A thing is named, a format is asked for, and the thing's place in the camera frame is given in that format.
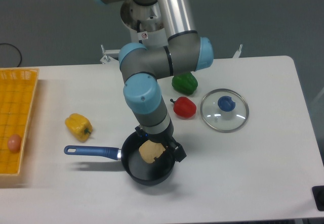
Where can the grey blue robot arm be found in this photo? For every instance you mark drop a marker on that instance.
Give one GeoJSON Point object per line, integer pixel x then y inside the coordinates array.
{"type": "Point", "coordinates": [141, 67]}

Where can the yellow bell pepper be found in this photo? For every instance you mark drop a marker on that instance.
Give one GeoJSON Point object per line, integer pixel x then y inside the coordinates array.
{"type": "Point", "coordinates": [79, 126]}

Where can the green bell pepper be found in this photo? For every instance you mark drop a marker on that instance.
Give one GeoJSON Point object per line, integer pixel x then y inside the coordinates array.
{"type": "Point", "coordinates": [185, 83]}

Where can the beige bread roll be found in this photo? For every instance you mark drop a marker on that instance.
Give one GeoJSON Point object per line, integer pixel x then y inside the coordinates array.
{"type": "Point", "coordinates": [149, 151]}

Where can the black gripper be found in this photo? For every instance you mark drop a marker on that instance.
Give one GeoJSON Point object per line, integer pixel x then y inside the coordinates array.
{"type": "Point", "coordinates": [166, 139]}

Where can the glass lid blue knob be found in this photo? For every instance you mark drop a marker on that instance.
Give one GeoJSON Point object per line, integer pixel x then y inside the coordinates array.
{"type": "Point", "coordinates": [224, 110]}

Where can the red bell pepper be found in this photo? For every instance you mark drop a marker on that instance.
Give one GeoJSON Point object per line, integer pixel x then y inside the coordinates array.
{"type": "Point", "coordinates": [184, 107]}

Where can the black device at table edge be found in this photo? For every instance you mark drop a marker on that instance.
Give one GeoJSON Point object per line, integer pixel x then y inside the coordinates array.
{"type": "Point", "coordinates": [318, 193]}

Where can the brown egg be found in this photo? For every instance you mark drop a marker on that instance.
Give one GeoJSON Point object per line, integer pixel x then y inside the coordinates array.
{"type": "Point", "coordinates": [14, 143]}

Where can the dark blue saucepan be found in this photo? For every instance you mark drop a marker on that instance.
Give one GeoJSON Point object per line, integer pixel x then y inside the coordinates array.
{"type": "Point", "coordinates": [144, 173]}

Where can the yellow plastic basket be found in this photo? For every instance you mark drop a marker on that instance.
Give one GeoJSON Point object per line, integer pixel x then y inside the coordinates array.
{"type": "Point", "coordinates": [18, 87]}

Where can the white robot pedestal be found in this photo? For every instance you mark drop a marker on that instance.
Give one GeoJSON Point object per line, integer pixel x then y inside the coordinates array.
{"type": "Point", "coordinates": [146, 32]}

